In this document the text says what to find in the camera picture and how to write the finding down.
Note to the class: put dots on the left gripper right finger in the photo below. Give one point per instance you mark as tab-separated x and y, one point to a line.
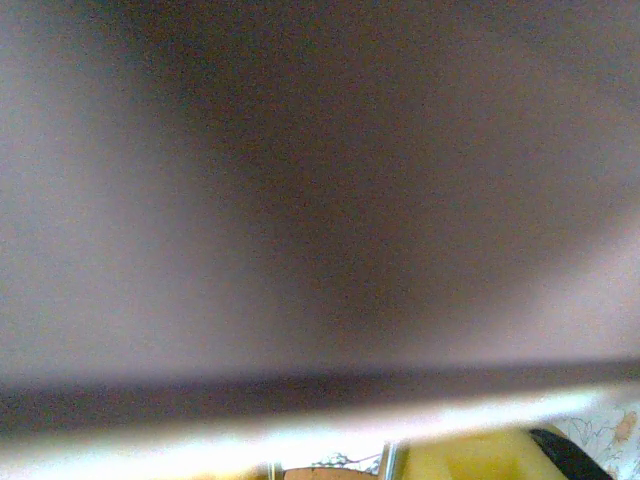
475	457

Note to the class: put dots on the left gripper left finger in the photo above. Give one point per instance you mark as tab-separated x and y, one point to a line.
240	472

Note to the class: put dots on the pink tin box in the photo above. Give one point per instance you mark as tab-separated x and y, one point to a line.
300	200

